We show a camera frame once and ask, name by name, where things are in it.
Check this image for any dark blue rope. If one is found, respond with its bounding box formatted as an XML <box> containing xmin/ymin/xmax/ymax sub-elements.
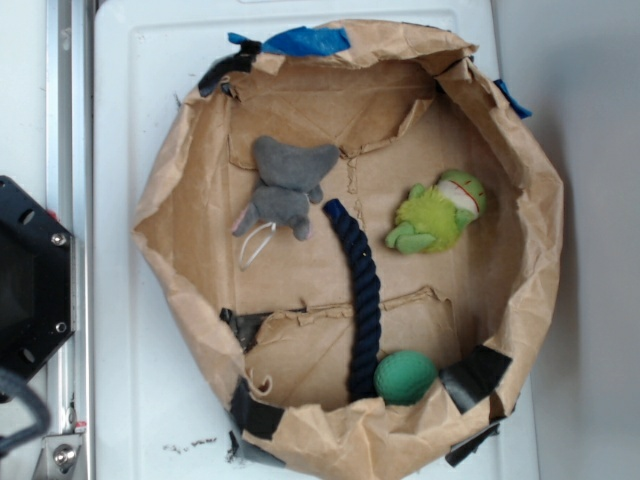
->
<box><xmin>322</xmin><ymin>198</ymin><xmax>383</xmax><ymax>402</ymax></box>

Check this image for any black tape piece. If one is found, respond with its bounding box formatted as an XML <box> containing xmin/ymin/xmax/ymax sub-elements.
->
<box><xmin>198</xmin><ymin>40</ymin><xmax>262</xmax><ymax>98</ymax></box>
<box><xmin>229</xmin><ymin>377</ymin><xmax>286</xmax><ymax>468</ymax></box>
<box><xmin>438</xmin><ymin>345</ymin><xmax>512</xmax><ymax>414</ymax></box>

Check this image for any green plush animal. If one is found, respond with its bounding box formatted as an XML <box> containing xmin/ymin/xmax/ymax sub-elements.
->
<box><xmin>385</xmin><ymin>170</ymin><xmax>487</xmax><ymax>254</ymax></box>

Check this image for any black tape piece lower left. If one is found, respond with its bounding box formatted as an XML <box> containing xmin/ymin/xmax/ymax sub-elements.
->
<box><xmin>229</xmin><ymin>377</ymin><xmax>286</xmax><ymax>468</ymax></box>

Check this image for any black tape piece upper left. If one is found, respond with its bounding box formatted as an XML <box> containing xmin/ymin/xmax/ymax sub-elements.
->
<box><xmin>198</xmin><ymin>40</ymin><xmax>262</xmax><ymax>98</ymax></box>

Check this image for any green rubber ball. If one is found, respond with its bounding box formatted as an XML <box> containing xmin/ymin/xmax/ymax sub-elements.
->
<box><xmin>374</xmin><ymin>350</ymin><xmax>438</xmax><ymax>406</ymax></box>

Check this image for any blue tape piece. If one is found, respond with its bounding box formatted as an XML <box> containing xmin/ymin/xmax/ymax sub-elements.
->
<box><xmin>494</xmin><ymin>78</ymin><xmax>533</xmax><ymax>120</ymax></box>
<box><xmin>260</xmin><ymin>26</ymin><xmax>351</xmax><ymax>57</ymax></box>

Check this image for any grey plush elephant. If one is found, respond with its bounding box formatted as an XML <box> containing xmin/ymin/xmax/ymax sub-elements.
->
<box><xmin>231</xmin><ymin>136</ymin><xmax>340</xmax><ymax>271</ymax></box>

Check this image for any blue tape piece top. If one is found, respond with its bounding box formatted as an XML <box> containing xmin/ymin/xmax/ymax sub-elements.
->
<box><xmin>260</xmin><ymin>26</ymin><xmax>351</xmax><ymax>57</ymax></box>

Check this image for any white plastic board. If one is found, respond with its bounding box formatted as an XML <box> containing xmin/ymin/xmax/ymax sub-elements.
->
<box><xmin>93</xmin><ymin>1</ymin><xmax>536</xmax><ymax>479</ymax></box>

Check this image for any grey cable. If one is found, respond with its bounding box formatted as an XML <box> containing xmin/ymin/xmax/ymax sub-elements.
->
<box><xmin>0</xmin><ymin>369</ymin><xmax>52</xmax><ymax>458</ymax></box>

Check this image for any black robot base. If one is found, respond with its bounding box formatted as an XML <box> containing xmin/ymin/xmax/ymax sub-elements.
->
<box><xmin>1</xmin><ymin>176</ymin><xmax>73</xmax><ymax>381</ymax></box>

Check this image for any blue tape piece right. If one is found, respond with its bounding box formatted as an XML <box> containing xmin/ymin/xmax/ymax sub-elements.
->
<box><xmin>494</xmin><ymin>78</ymin><xmax>533</xmax><ymax>120</ymax></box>

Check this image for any brown paper bag tray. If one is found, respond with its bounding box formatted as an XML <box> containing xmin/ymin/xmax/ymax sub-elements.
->
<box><xmin>133</xmin><ymin>20</ymin><xmax>563</xmax><ymax>479</ymax></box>

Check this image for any black tape piece lower right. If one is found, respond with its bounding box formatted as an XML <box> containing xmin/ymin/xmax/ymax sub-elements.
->
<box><xmin>438</xmin><ymin>345</ymin><xmax>512</xmax><ymax>414</ymax></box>

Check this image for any aluminium rail frame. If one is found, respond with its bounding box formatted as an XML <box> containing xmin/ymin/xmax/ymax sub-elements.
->
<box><xmin>44</xmin><ymin>1</ymin><xmax>98</xmax><ymax>479</ymax></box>

